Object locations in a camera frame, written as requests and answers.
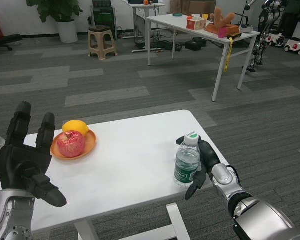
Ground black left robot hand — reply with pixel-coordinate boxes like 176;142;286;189
0;100;68;208

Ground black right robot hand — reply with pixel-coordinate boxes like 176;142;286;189
175;136;222;201

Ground clear water bottle white cap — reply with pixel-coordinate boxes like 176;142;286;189
173;130;202;189

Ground red apple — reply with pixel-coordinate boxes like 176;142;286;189
56;130;87;159

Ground yellow lemon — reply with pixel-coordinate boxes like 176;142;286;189
61;119;90;138

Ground orange plate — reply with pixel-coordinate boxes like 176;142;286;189
50;128;98;160

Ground white table leg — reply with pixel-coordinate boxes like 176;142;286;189
165;202;191;240
74;219;99;240

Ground black case on floor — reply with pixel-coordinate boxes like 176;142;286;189
184;36;208;51

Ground black yellow tape measure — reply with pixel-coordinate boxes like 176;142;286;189
227;31;243;40

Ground black office chair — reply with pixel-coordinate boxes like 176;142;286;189
0;6;24;52

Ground orange flat box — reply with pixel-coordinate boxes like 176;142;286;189
204;22;241;35

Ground red tissue box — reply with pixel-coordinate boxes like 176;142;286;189
186;14;207;32

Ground white rounded device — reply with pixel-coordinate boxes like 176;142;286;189
239;23;254;34

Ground small white toy car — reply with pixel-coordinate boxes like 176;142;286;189
267;31;286;48

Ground brown plush toy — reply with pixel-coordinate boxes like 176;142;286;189
209;7;237;30

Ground large white work table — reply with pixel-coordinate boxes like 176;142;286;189
146;13;262;103

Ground large white toy car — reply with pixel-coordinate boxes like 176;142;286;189
283;36;300;57

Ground silver black humanoid robot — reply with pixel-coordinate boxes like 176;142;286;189
247;0;289;74

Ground beige plastic stool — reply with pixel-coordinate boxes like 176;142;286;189
87;25;119;61

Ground brown cardboard boxes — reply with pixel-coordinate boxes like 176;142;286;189
169;0;217;16

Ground green plant in white pot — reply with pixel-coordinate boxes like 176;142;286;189
25;0;84;44

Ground white standing desk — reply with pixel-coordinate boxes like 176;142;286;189
120;0;167;54

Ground black equipment rack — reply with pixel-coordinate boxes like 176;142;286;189
92;0;118;41

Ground black equipment on desk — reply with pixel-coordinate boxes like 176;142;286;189
126;0;160;5

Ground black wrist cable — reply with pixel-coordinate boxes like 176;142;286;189
224;164;243;187

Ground yellow hanging tape strap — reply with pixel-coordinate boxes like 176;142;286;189
223;36;235;74

